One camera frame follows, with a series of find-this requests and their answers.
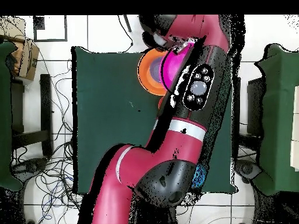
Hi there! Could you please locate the pink plastic bowl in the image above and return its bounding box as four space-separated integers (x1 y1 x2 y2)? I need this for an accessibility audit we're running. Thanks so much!
159 42 195 92

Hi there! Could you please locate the blue plastic bowl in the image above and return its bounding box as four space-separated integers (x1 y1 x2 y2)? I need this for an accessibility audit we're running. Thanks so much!
191 163 208 190
149 57 164 83

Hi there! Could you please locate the orange plastic bowl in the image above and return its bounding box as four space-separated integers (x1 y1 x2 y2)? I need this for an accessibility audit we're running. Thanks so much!
137 47 169 96

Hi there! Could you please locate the black tripod leg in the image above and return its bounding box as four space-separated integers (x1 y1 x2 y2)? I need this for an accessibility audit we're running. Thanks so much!
123 15 133 33

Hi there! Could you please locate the dark green table cloth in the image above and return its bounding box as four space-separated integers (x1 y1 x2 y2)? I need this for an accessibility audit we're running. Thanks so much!
71 46 240 195

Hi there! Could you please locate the green cloth side table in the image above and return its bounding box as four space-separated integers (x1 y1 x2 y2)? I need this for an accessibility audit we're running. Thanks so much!
253 43 299 196
0 41 24 192

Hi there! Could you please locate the black stand base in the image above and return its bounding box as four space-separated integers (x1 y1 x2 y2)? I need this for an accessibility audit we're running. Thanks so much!
235 159 263 184
10 157 48 181

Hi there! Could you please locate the white box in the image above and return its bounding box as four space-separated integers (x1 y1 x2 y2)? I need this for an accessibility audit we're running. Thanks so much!
290 85 299 172

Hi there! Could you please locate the cardboard box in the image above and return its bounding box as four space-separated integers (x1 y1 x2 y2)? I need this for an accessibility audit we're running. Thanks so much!
0 16 40 82

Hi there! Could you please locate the black square frame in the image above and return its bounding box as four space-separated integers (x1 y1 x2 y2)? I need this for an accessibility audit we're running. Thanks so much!
33 15 68 43

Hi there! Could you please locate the black chair frame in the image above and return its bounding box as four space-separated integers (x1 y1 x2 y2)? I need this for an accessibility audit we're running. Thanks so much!
10 73 54 158

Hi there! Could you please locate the tangle of floor cables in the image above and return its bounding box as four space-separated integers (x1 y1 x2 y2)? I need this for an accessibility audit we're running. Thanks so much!
11 53 82 224

